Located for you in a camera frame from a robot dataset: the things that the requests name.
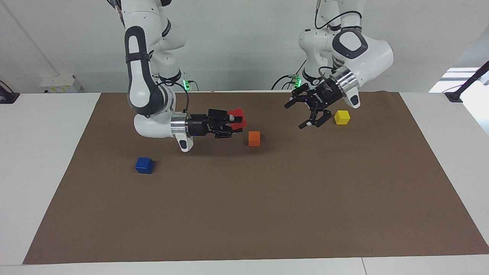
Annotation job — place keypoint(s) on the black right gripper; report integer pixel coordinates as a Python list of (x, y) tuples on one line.
[(200, 125)]

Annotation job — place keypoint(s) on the blue wooden block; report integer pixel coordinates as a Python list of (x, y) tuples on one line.
[(144, 165)]

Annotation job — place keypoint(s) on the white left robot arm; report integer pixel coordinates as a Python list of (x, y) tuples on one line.
[(363, 53)]

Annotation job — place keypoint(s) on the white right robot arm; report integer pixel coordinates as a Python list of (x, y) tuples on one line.
[(141, 76)]

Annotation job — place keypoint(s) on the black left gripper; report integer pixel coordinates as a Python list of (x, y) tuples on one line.
[(323, 95)]

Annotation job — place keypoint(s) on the red wooden block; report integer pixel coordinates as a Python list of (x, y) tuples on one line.
[(237, 112)]

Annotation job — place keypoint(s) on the black camera stand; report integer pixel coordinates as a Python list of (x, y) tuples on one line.
[(468, 82)]

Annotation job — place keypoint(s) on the yellow wooden block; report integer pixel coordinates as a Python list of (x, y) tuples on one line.
[(342, 117)]

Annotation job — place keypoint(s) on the white wall socket box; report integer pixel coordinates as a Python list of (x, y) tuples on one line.
[(61, 84)]

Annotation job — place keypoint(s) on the orange wooden block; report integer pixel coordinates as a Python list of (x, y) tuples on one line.
[(254, 138)]

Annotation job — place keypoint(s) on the brown table mat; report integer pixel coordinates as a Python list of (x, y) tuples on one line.
[(244, 210)]

